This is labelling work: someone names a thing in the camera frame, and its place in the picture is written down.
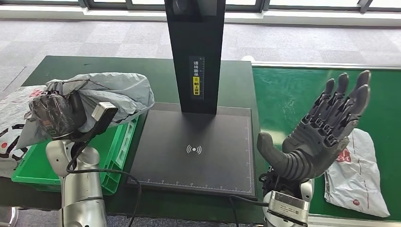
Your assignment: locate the grey white floor object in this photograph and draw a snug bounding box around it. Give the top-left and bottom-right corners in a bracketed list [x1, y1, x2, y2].
[0, 207, 18, 227]

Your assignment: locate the green plastic crate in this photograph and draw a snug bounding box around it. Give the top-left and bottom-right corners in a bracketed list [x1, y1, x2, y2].
[11, 117, 139, 195]

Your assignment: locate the green conveyor belt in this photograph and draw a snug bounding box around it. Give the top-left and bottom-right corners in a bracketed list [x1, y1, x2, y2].
[252, 67, 401, 220]

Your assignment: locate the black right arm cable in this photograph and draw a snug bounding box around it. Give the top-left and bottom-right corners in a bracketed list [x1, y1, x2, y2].
[228, 194, 270, 227]

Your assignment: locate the grey parcel bag dark red print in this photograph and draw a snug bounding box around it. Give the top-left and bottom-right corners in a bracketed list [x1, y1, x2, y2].
[15, 72, 155, 149]

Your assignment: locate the black inbound scanner machine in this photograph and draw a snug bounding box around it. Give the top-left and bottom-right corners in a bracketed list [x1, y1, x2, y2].
[128, 0, 258, 201]

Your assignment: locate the dark green table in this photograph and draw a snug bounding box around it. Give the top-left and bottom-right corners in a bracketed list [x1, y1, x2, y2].
[0, 55, 265, 225]

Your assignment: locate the dark window frame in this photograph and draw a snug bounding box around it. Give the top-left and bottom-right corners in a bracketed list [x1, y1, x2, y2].
[0, 0, 401, 15]

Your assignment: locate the white window sill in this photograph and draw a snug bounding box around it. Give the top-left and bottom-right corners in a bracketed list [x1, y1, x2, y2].
[0, 3, 401, 29]

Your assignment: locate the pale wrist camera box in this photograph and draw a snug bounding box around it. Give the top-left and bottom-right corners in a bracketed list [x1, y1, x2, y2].
[267, 190, 311, 226]
[72, 102, 119, 141]

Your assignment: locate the grey parcel bag red logo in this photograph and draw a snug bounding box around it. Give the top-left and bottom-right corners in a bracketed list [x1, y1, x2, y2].
[324, 128, 391, 218]

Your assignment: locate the large white printed parcel bag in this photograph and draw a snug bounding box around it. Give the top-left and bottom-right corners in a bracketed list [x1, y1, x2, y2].
[0, 85, 48, 179]

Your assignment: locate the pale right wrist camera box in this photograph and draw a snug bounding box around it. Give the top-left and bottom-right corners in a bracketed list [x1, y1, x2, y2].
[267, 190, 311, 226]

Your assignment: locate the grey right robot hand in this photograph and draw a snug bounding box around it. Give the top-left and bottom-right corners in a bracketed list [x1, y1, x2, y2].
[257, 70, 372, 183]

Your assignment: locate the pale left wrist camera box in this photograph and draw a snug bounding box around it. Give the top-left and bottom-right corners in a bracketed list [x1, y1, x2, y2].
[72, 102, 119, 141]

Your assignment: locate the black yellow label sticker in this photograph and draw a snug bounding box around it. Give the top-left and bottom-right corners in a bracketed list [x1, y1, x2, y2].
[189, 55, 205, 101]

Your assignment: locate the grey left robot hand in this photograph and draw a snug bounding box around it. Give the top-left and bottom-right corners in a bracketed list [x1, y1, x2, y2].
[29, 91, 87, 140]

